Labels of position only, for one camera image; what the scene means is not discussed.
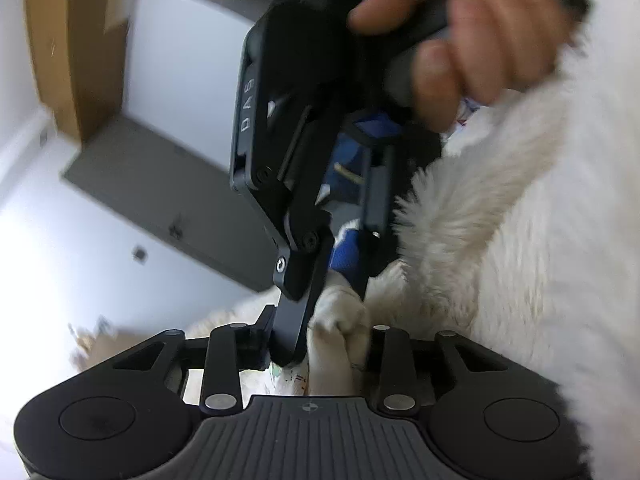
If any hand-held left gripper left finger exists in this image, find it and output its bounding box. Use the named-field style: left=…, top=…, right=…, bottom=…
left=112, top=305, right=278, bottom=413

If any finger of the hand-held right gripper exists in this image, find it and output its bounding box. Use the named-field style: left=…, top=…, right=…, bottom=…
left=272, top=105, right=348, bottom=367
left=330, top=122, right=401, bottom=306

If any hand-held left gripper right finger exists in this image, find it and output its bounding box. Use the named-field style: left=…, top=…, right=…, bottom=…
left=367, top=324, right=506, bottom=413

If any animal print cream garment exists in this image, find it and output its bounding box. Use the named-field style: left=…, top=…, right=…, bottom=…
left=267, top=97, right=473, bottom=398

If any person's right hand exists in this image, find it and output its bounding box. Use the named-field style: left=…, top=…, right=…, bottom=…
left=346, top=0, right=591, bottom=132

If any dark blue bag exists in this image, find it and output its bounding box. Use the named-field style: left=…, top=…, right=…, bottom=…
left=327, top=112, right=401, bottom=201

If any grey door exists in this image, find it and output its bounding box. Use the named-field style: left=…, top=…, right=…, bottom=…
left=60, top=114, right=281, bottom=292

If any fluffy cream blanket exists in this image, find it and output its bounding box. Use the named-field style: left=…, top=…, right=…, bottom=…
left=185, top=0, right=640, bottom=480

